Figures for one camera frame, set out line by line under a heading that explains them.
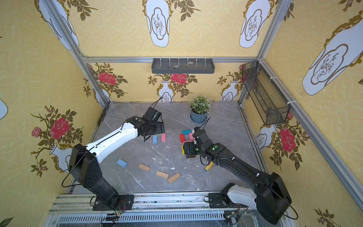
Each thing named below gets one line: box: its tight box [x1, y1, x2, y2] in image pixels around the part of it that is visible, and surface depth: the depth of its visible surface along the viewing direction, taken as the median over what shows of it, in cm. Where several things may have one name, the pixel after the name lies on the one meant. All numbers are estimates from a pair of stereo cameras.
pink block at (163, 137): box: [161, 133, 166, 143], surface depth 99 cm
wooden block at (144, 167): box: [138, 163, 151, 172], surface depth 87 cm
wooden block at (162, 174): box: [155, 170, 170, 179], surface depth 85 cm
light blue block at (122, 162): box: [116, 158, 128, 168], surface depth 89 cm
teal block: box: [182, 129, 191, 135], surface depth 105 cm
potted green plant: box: [189, 95, 212, 124], surface depth 100 cm
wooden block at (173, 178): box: [167, 172, 181, 184], surface depth 83 cm
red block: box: [179, 133, 186, 143], surface depth 102 cm
